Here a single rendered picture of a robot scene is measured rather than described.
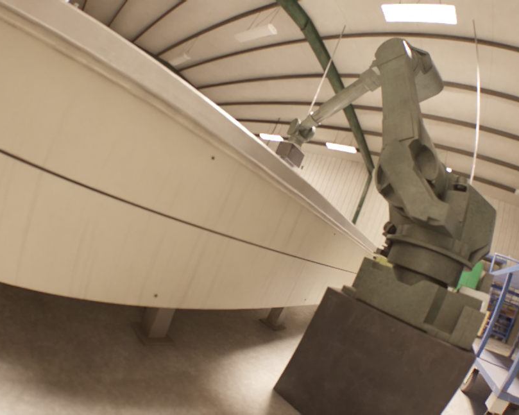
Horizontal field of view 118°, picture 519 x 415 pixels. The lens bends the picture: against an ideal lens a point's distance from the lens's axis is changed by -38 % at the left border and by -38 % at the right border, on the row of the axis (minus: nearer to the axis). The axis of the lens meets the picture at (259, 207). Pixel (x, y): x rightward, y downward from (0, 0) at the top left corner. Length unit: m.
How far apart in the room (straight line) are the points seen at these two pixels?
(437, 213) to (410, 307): 0.32
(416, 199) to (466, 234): 0.36
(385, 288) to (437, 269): 0.22
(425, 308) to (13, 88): 1.18
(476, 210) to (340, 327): 0.74
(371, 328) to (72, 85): 1.03
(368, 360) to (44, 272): 0.94
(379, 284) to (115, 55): 0.98
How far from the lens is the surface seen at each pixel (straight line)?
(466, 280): 10.07
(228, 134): 0.66
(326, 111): 2.06
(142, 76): 0.55
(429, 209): 0.87
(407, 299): 0.89
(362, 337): 0.90
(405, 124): 1.20
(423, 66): 1.81
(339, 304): 0.93
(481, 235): 1.18
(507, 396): 1.64
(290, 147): 2.04
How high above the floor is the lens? 0.62
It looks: 3 degrees up
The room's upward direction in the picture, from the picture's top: 24 degrees clockwise
